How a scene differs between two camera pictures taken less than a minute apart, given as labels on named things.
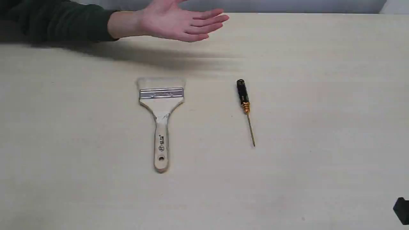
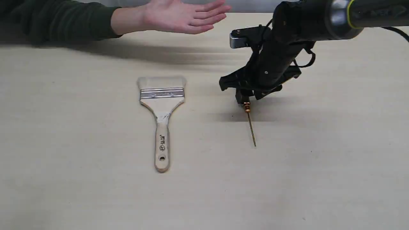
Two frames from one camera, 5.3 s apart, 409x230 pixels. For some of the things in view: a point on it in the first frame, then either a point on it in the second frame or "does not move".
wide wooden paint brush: (160, 95) does not move
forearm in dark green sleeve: (65, 21) does not move
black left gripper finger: (401, 208) to (273, 68)
